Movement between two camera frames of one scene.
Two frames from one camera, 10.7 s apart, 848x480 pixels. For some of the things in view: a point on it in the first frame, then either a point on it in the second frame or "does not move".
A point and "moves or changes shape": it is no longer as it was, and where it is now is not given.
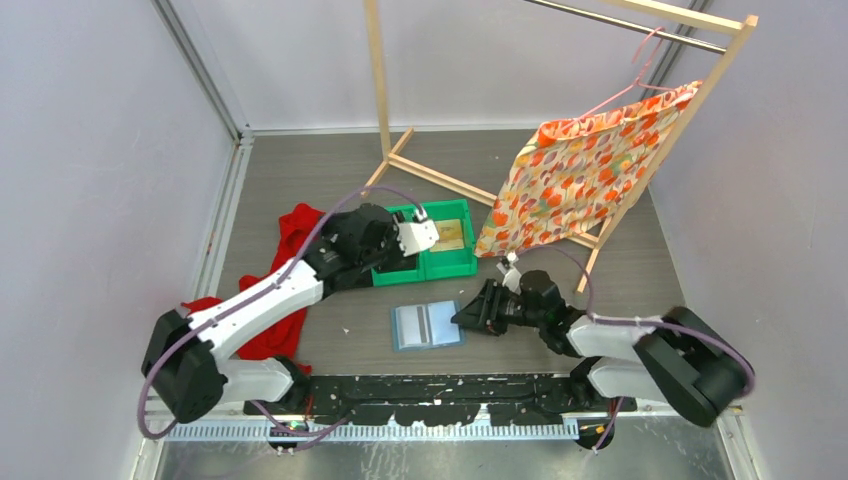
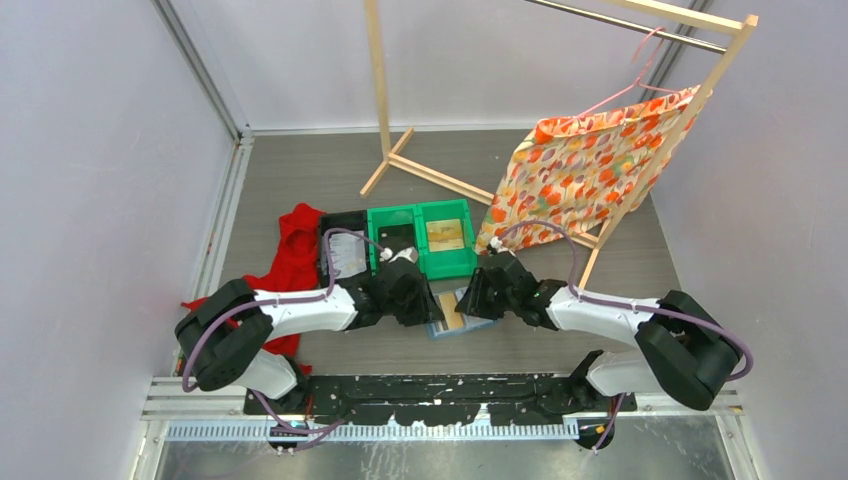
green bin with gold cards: x=455 y=254 does not move
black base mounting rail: x=429 y=399 does not move
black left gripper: x=392 y=233 → x=425 y=310
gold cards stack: x=450 y=236 does not move
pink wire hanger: x=637 y=81 does not move
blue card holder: x=426 y=327 moves or changes shape
